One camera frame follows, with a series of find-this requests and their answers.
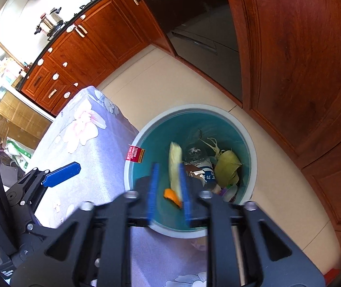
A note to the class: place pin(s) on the grey teal trash bin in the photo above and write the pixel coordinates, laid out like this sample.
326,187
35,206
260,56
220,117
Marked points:
158,131

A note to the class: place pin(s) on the green corn husks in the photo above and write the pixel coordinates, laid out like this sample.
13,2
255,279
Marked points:
226,167

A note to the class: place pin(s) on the pale green pomelo peel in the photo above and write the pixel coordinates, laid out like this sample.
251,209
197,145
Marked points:
175,161

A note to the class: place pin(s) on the black gas stove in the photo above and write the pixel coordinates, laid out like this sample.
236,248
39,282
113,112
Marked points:
83,7

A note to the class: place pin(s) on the clear plastic water bottle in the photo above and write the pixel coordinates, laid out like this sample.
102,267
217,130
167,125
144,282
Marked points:
196,155

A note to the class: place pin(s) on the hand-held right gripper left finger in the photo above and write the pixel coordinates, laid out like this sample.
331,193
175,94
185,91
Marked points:
153,197

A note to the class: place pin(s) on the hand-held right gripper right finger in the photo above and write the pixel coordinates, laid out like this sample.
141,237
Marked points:
187,203

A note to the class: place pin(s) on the red-brown wooden kitchen cabinets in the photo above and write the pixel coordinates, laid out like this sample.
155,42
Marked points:
293,50

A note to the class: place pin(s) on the green white plastic bag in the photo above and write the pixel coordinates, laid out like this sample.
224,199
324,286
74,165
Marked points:
19,155

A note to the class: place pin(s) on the torn orange peel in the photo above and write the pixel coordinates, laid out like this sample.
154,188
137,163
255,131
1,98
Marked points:
172,197

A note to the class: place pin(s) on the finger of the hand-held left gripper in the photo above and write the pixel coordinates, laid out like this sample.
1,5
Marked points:
62,174

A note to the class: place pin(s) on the purple floral tablecloth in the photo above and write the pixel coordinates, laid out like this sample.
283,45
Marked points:
98,161

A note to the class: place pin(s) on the steel pressure cooker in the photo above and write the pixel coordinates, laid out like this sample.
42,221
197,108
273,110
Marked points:
50,21

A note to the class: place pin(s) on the glass sliding door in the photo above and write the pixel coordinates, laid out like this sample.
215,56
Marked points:
14,110

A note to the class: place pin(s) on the black built-in oven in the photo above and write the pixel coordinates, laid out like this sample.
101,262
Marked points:
194,15

